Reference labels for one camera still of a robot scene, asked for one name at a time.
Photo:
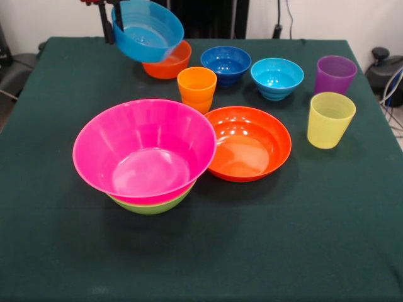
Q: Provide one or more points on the orange translucent bowl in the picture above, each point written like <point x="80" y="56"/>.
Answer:
<point x="173" y="67"/>

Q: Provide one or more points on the black floor device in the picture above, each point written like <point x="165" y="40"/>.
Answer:
<point x="384" y="72"/>

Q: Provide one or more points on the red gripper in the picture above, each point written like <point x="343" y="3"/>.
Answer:
<point x="89" y="1"/>

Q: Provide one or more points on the light blue translucent bowl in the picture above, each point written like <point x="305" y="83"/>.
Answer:
<point x="148" y="37"/>

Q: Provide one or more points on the large pink plastic bowl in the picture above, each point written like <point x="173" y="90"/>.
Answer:
<point x="141" y="141"/>

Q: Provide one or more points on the red-orange shallow bowl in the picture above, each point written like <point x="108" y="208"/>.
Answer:
<point x="252" y="148"/>

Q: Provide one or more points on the cyan ribbed bowl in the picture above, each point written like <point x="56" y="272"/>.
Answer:
<point x="277" y="78"/>

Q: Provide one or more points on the dark grey chair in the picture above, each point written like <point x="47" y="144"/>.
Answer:
<point x="17" y="72"/>

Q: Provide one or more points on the purple plastic cup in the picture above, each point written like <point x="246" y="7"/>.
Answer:
<point x="335" y="78"/>

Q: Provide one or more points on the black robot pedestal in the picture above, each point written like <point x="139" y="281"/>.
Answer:
<point x="214" y="19"/>

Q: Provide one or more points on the green plastic bowl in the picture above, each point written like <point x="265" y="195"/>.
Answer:
<point x="151" y="208"/>

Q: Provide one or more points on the yellow plastic cup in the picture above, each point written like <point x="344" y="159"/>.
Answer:
<point x="329" y="126"/>

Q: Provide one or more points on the dark green table cloth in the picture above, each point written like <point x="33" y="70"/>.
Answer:
<point x="252" y="236"/>

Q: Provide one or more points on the dark blue ribbed bowl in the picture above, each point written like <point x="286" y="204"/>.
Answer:
<point x="225" y="66"/>

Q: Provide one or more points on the orange plastic cup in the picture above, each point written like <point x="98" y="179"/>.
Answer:
<point x="203" y="107"/>
<point x="196" y="85"/>

